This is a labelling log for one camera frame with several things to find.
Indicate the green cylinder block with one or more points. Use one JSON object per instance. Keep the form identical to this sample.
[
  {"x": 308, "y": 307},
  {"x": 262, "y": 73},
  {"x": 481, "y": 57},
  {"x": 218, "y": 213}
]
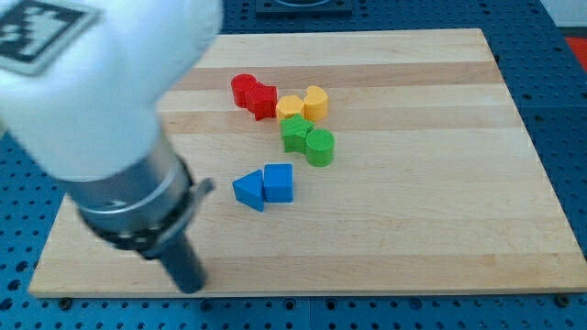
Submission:
[{"x": 319, "y": 147}]

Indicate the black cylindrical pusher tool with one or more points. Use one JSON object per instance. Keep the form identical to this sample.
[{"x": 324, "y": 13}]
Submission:
[{"x": 182, "y": 264}]

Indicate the wooden board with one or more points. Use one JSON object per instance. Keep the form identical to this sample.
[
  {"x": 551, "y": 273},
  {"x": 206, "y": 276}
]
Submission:
[{"x": 435, "y": 187}]

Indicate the blue triangle block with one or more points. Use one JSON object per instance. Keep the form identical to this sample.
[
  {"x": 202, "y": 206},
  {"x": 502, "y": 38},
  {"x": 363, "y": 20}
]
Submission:
[{"x": 248, "y": 190}]

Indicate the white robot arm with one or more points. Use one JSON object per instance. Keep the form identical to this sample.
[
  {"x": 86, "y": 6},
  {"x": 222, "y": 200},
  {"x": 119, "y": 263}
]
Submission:
[{"x": 80, "y": 83}]

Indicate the red object at edge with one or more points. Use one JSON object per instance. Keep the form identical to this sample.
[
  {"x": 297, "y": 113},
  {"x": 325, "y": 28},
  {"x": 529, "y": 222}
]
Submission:
[{"x": 578, "y": 46}]

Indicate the red cylinder block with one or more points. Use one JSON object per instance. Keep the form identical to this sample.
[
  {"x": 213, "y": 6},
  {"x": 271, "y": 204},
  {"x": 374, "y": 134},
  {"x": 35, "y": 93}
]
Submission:
[{"x": 240, "y": 85}]

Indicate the red star block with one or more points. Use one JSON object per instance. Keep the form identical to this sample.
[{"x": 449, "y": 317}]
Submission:
[{"x": 261, "y": 101}]

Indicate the blue cube block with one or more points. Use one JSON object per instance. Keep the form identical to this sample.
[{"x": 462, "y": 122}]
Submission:
[{"x": 278, "y": 183}]

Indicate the yellow hexagon block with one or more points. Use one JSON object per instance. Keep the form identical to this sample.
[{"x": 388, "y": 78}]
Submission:
[{"x": 290, "y": 105}]

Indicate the green star block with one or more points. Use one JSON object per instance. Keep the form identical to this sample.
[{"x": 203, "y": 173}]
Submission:
[{"x": 294, "y": 131}]

